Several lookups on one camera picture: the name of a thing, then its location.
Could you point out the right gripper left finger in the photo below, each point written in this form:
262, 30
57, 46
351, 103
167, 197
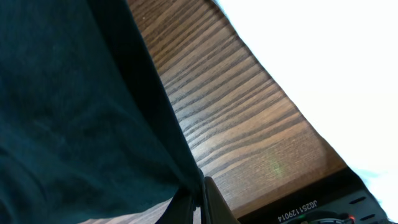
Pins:
180, 210

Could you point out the white Puma t-shirt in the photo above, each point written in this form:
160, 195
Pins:
337, 62

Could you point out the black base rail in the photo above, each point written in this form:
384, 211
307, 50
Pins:
337, 199

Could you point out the black shorts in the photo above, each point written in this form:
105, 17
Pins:
87, 129

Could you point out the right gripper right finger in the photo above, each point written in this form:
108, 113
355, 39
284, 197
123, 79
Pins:
215, 208

